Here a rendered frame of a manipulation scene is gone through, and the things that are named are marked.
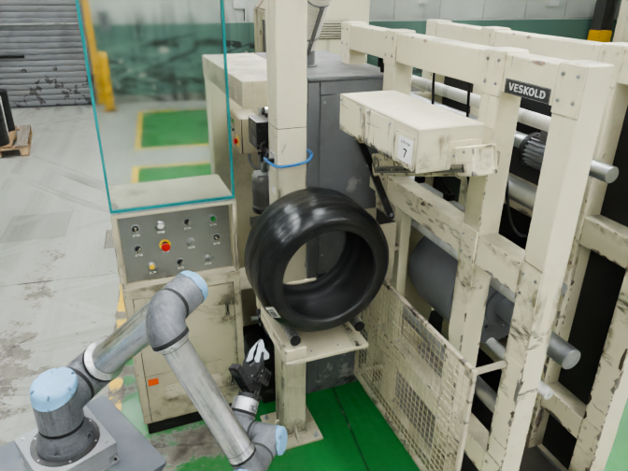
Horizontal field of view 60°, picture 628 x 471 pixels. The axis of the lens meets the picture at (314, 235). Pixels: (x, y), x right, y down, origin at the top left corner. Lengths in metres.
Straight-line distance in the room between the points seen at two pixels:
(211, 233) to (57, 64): 8.82
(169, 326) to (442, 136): 1.01
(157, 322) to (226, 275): 1.12
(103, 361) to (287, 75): 1.24
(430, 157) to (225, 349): 1.62
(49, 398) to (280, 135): 1.25
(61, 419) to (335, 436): 1.51
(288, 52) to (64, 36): 9.14
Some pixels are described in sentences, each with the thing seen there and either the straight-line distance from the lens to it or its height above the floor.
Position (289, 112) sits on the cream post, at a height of 1.72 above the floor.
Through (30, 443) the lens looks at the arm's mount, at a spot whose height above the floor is 0.70.
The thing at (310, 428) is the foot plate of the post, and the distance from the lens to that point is 3.11.
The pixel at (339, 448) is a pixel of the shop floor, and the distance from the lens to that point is 3.04.
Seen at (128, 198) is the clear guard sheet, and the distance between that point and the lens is 2.51.
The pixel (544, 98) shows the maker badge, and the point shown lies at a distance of 1.78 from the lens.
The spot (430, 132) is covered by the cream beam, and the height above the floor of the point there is 1.77.
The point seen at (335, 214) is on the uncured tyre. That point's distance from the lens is 2.01.
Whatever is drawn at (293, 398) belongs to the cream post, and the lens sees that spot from 2.91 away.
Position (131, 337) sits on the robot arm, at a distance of 1.91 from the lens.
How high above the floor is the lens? 2.21
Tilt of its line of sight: 25 degrees down
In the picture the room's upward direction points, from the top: 1 degrees clockwise
